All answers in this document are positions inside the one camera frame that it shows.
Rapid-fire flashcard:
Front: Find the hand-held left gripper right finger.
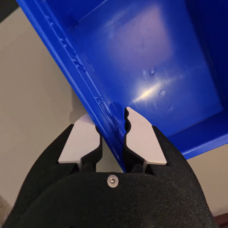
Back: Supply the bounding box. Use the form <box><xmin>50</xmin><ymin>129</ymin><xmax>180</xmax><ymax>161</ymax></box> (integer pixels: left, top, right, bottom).
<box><xmin>123</xmin><ymin>107</ymin><xmax>168</xmax><ymax>172</ymax></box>

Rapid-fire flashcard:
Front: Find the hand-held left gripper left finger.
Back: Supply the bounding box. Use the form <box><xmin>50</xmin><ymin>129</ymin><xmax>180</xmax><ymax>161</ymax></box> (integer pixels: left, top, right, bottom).
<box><xmin>58</xmin><ymin>113</ymin><xmax>103</xmax><ymax>171</ymax></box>

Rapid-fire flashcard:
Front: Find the blue plastic bin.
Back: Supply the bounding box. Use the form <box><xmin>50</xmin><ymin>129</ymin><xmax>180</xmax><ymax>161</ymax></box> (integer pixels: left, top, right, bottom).
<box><xmin>15</xmin><ymin>0</ymin><xmax>228</xmax><ymax>173</ymax></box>

